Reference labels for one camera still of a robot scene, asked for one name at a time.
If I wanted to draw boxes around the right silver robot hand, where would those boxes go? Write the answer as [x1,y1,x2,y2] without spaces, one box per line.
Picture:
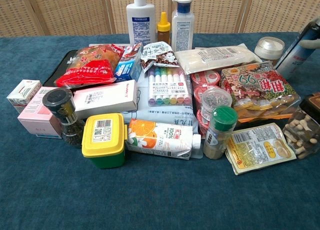
[300,38,320,51]

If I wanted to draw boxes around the dark spray bottle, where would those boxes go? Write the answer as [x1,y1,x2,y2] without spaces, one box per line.
[274,20,320,81]

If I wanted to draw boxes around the blue capped bottle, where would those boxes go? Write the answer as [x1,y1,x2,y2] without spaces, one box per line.
[254,36,286,61]

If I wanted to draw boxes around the green cap spice jar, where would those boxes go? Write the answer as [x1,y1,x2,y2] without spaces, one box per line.
[202,105,239,161]

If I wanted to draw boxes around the clear bottle white blue cap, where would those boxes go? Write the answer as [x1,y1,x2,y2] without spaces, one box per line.
[170,0,196,53]

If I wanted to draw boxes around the honey bottle yellow cap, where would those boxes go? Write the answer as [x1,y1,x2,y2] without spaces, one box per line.
[156,11,172,46]

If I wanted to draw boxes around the white lotion bottle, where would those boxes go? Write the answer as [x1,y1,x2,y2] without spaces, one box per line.
[125,0,157,47]

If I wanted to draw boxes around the wicker folding screen panel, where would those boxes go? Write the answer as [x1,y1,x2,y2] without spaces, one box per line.
[171,0,251,35]
[24,0,116,37]
[0,0,37,38]
[104,0,176,35]
[238,0,320,34]

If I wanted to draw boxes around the colourful grain snack bag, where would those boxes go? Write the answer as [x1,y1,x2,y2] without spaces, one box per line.
[219,60,302,123]

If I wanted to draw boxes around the white plastic package with barcode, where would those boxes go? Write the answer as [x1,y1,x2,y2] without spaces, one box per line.
[173,44,262,76]

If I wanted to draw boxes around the small clear seed jar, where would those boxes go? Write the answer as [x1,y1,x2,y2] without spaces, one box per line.
[200,87,234,119]

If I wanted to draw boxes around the red lidded cup pack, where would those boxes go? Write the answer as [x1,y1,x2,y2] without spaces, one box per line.
[189,69,222,138]

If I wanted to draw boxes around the yellow white sachet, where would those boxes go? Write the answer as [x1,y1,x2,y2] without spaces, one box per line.
[224,122,297,176]

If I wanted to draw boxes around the pastel highlighter pen pack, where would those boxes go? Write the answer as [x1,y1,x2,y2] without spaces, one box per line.
[147,65,193,108]

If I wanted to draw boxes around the coffee bean snack bag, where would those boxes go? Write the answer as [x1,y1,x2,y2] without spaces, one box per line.
[139,41,180,74]

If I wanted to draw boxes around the grey white mailer bag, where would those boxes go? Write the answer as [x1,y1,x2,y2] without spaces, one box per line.
[127,72,201,141]

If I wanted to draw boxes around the orange juice carton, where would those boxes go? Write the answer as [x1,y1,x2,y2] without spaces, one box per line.
[125,118,202,161]

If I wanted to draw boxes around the blue white toothpaste box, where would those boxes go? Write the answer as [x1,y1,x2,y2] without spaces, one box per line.
[113,43,144,83]

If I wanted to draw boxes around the long white box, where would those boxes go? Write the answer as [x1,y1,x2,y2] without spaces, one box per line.
[72,79,140,120]

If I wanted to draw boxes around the blue table cloth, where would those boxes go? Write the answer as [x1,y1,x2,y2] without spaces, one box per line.
[0,32,320,230]

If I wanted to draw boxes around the red snack bag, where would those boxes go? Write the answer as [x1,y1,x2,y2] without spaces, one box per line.
[54,44,126,89]

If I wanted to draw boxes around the yellow lidded green container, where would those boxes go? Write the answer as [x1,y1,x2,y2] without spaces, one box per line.
[81,112,129,169]

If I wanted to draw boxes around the black pepper grinder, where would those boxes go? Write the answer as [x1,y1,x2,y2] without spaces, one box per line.
[41,87,86,149]

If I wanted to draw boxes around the black zip pouch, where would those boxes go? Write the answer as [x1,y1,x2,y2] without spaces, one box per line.
[42,49,79,91]

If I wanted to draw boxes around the pink box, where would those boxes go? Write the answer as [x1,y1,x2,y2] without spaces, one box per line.
[17,86,64,139]

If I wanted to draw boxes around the small white red box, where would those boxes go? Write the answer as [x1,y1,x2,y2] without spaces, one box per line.
[5,79,43,114]

